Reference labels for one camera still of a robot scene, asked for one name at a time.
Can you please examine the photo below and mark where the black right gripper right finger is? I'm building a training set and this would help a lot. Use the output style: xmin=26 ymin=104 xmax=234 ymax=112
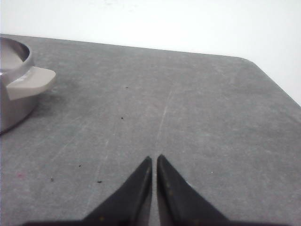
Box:
xmin=157 ymin=155 xmax=230 ymax=226

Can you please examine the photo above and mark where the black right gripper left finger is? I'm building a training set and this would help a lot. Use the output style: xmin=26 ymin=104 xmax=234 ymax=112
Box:
xmin=83 ymin=156 xmax=152 ymax=226

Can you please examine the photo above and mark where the stainless steel steamer pot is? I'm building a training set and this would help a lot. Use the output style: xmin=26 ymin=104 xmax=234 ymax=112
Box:
xmin=0 ymin=37 xmax=56 ymax=133

